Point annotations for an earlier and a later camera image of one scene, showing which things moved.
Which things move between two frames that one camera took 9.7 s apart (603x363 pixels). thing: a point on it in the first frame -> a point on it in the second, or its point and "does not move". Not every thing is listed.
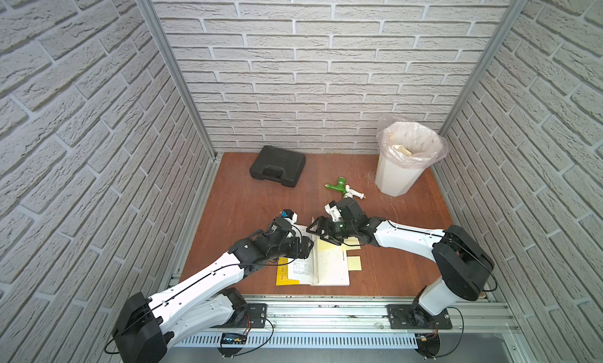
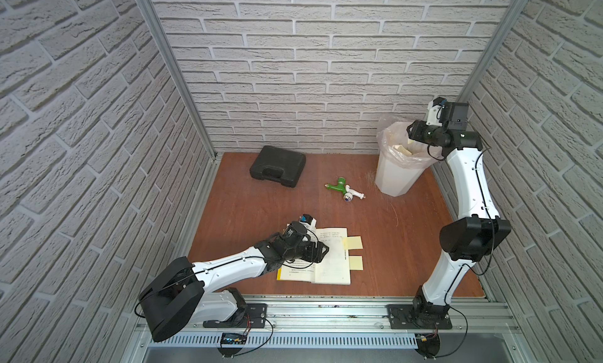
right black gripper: (320, 221) -> (418, 133)
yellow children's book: (327, 265) does not move
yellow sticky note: (354, 263) does not move
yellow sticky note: (351, 240) does not move
